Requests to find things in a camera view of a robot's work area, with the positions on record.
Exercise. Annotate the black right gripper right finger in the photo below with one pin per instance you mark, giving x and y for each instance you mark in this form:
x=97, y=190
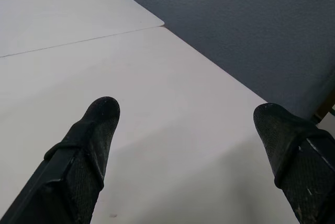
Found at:
x=298, y=156

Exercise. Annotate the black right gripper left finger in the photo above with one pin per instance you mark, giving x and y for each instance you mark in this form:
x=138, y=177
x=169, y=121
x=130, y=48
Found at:
x=78, y=161

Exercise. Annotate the grey fabric partition panel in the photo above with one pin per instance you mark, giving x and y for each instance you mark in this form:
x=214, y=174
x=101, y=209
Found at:
x=235, y=30

